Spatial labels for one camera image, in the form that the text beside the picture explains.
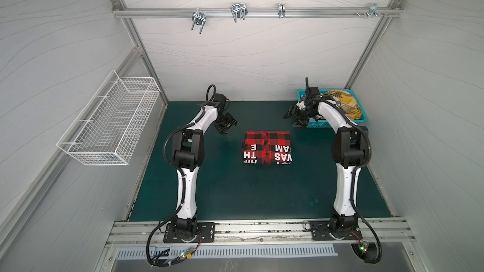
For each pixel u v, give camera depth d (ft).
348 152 1.92
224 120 2.86
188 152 1.92
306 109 2.79
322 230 2.42
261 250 2.31
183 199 2.02
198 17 2.56
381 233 2.40
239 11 2.51
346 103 3.46
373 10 2.51
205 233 2.42
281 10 2.56
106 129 2.24
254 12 2.58
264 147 3.05
